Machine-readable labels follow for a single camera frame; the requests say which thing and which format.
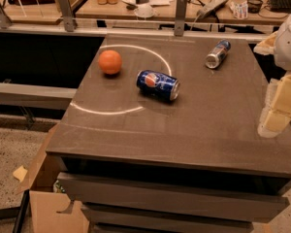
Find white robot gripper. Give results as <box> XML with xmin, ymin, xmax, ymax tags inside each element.
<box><xmin>253</xmin><ymin>15</ymin><xmax>291</xmax><ymax>138</ymax></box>

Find silver blue red bull can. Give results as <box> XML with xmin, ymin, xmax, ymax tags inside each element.
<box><xmin>206</xmin><ymin>40</ymin><xmax>231</xmax><ymax>69</ymax></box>

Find blue pepsi can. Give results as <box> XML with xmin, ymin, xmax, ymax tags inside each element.
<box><xmin>136</xmin><ymin>70</ymin><xmax>179</xmax><ymax>101</ymax></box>

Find black mesh cup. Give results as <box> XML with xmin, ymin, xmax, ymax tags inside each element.
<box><xmin>247</xmin><ymin>0</ymin><xmax>263</xmax><ymax>14</ymax></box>

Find white red small packet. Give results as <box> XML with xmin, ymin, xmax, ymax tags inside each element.
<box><xmin>230</xmin><ymin>2</ymin><xmax>248</xmax><ymax>19</ymax></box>

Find grey power strip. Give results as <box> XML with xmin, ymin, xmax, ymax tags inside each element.
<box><xmin>197</xmin><ymin>0</ymin><xmax>229</xmax><ymax>19</ymax></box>

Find dark grey drawer cabinet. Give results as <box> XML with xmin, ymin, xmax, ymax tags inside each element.
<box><xmin>48</xmin><ymin>35</ymin><xmax>291</xmax><ymax>233</ymax></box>

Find white face mask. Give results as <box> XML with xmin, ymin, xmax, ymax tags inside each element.
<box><xmin>134</xmin><ymin>4</ymin><xmax>156</xmax><ymax>18</ymax></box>

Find orange fruit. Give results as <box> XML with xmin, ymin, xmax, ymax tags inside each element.
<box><xmin>98</xmin><ymin>50</ymin><xmax>122</xmax><ymax>75</ymax></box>

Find brown cardboard box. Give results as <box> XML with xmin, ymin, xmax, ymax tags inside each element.
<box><xmin>16</xmin><ymin>126</ymin><xmax>89</xmax><ymax>233</ymax></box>

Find metal railing bracket right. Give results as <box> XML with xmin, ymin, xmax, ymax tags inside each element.
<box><xmin>174</xmin><ymin>0</ymin><xmax>187</xmax><ymax>37</ymax></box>

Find metal railing bracket middle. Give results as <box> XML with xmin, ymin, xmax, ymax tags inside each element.
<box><xmin>58</xmin><ymin>0</ymin><xmax>76</xmax><ymax>32</ymax></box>

